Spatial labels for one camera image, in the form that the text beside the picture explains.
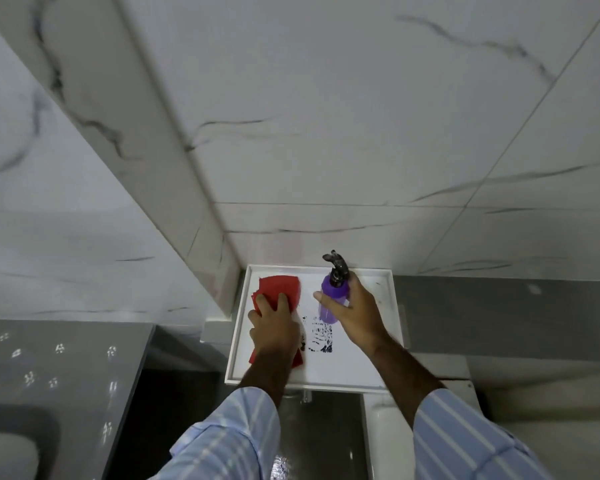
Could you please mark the person's left fingers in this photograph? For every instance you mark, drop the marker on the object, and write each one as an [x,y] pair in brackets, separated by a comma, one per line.
[274,302]

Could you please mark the person's left forearm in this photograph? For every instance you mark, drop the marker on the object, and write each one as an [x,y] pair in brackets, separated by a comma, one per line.
[270,372]

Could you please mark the white rectangular shelf tray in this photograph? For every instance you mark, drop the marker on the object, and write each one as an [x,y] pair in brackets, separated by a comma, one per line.
[350,362]

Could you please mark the person's right forearm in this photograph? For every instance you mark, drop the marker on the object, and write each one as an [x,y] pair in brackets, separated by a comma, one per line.
[402,374]

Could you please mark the grey counter slab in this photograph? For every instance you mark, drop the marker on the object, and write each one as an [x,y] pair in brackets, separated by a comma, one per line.
[55,364]

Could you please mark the striped blue shirt sleeve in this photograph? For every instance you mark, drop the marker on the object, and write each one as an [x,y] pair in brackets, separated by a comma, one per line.
[230,439]
[465,439]

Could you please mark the person's right hand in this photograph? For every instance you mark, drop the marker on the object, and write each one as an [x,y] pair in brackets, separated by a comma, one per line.
[362,314]

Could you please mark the person's right thumb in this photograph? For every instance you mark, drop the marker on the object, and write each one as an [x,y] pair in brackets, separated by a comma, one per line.
[328,299]

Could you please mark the white wash basin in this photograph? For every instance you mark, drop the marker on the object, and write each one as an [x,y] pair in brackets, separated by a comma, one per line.
[5,457]

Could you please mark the person's left hand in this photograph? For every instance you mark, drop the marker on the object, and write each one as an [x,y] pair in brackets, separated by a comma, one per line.
[275,332]

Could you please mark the striped blue right shirt sleeve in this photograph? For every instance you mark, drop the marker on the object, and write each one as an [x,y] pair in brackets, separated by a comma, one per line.
[465,439]

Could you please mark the red cleaning cloth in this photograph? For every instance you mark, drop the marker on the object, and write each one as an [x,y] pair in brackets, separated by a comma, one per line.
[279,286]

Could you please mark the striped blue left shirt sleeve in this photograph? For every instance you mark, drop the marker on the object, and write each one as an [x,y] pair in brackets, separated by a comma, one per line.
[230,439]

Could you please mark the white toilet cistern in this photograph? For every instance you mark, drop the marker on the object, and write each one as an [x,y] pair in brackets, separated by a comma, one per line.
[387,439]

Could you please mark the purple spray bottle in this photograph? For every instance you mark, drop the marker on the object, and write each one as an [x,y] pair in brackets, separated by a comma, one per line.
[334,289]

